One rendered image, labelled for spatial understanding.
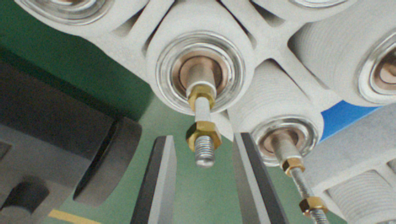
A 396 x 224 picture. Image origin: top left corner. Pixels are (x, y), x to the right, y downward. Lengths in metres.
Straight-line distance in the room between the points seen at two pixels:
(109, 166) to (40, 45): 0.28
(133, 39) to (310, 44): 0.19
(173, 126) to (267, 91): 0.35
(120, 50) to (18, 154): 0.23
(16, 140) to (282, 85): 0.38
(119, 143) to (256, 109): 0.28
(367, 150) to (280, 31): 0.30
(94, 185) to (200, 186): 0.41
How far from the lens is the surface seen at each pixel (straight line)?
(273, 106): 0.21
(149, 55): 0.17
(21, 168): 0.41
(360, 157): 0.47
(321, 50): 0.24
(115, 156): 0.41
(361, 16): 0.23
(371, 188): 0.49
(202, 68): 0.16
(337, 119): 0.48
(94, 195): 0.44
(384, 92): 0.24
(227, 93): 0.18
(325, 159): 0.49
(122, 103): 0.52
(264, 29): 0.24
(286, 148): 0.21
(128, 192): 0.81
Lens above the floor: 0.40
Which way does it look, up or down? 54 degrees down
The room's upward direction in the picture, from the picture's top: 179 degrees clockwise
